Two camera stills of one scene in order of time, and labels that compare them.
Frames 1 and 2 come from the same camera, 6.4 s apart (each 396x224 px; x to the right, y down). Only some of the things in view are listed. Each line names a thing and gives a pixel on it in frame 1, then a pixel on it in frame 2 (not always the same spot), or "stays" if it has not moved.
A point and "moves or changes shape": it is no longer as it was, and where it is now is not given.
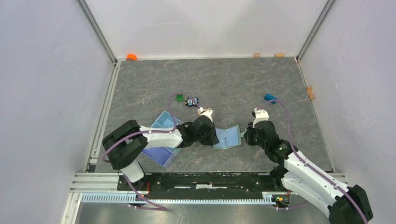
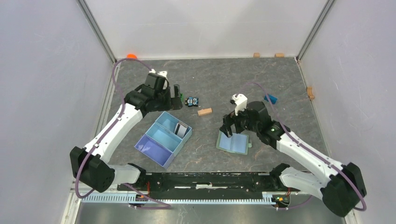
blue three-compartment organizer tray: x=163 y=155 stays
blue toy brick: x=268 y=97 stays
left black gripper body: x=208 y=138 → x=163 y=102
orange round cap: x=131 y=57 stays
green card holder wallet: x=229 y=137 moves or changes shape
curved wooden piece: x=310 y=93 stays
